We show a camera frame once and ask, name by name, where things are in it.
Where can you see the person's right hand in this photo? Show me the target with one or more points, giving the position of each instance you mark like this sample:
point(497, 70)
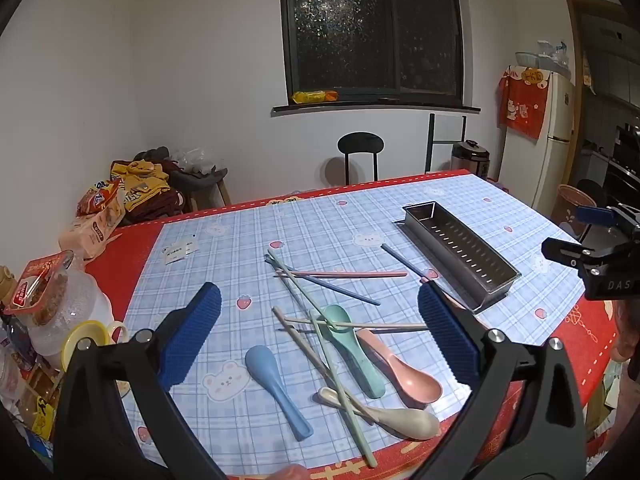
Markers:
point(627, 330)

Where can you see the metal utensil tray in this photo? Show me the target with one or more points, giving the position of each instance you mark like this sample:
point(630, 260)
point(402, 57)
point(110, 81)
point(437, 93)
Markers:
point(460, 250)

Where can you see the rice cooker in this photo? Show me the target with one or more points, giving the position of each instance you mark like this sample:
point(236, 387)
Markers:
point(470, 160)

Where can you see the beige spoon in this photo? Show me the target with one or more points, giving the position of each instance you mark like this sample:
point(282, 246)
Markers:
point(410, 422)

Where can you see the beige chopstick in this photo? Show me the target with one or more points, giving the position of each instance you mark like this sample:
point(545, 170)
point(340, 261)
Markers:
point(300, 345)
point(400, 328)

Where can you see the pink chopstick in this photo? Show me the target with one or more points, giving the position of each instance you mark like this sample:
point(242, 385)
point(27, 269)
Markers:
point(455, 303)
point(360, 274)

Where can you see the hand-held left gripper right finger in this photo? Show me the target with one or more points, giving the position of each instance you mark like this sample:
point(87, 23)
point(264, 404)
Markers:
point(445, 335)

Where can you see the yellow printed cup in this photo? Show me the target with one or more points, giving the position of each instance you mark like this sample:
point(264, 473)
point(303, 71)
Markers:
point(87, 340)

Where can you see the red printed towel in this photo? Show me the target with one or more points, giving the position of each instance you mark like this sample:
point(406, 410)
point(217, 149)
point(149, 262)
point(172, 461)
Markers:
point(522, 105)

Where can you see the blue chopstick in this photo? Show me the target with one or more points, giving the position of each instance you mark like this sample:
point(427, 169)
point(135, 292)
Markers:
point(345, 291)
point(400, 259)

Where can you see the pink biscuit package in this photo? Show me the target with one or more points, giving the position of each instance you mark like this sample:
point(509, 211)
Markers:
point(92, 232)

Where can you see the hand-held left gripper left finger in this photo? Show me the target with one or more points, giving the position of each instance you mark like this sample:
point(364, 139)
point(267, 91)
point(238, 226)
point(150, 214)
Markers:
point(192, 340)

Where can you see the red snack cup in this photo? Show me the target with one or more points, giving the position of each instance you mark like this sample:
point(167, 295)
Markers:
point(40, 285)

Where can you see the green spoon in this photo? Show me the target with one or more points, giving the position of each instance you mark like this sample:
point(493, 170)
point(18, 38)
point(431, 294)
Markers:
point(352, 352)

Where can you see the yellow garment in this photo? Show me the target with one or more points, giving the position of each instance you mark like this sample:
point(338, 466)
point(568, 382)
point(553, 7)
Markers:
point(137, 180)

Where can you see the pink spoon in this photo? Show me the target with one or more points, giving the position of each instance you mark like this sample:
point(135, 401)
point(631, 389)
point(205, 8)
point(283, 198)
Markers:
point(415, 390)

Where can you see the wooden door frame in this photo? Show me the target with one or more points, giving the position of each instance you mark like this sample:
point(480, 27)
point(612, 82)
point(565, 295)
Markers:
point(573, 60)

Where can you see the red tablecloth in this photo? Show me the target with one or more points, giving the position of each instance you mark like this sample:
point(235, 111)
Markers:
point(130, 260)

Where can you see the black window sill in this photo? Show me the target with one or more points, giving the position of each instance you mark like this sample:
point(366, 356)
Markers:
point(375, 108)

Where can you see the dark window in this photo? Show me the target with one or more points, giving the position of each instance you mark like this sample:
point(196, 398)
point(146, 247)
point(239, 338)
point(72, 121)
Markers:
point(370, 30)

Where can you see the clear plastic bag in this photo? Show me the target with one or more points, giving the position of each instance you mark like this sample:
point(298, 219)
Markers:
point(197, 159)

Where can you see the black metal frame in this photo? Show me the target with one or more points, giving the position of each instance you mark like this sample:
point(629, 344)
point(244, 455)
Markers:
point(430, 145)

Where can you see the yellow snack packet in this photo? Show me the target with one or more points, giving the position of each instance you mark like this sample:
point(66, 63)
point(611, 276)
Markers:
point(315, 96)

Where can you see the green chopstick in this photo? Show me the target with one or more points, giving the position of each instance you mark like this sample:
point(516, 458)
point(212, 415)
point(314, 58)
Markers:
point(287, 276)
point(357, 425)

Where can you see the orange snack bag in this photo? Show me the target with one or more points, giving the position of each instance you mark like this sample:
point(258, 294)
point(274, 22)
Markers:
point(97, 200)

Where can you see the blue plaid table mat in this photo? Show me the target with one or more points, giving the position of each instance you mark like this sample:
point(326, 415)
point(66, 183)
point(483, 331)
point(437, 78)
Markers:
point(225, 280)

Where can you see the blue spoon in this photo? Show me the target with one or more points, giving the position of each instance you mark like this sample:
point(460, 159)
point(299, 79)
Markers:
point(265, 365)

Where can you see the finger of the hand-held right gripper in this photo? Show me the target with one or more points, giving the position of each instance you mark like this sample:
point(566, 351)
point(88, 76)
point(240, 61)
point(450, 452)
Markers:
point(565, 252)
point(595, 215)

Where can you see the pink waste bin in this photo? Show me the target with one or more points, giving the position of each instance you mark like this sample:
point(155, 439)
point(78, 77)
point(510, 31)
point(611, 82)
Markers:
point(570, 210)

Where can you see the grey chair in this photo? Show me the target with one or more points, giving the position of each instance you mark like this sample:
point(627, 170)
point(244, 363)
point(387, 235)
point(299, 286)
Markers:
point(200, 180)

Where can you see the black round stool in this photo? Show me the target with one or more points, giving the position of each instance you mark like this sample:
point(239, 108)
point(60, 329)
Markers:
point(361, 144)

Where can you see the cream refrigerator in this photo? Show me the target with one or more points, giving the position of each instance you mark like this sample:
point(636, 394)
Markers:
point(555, 160)

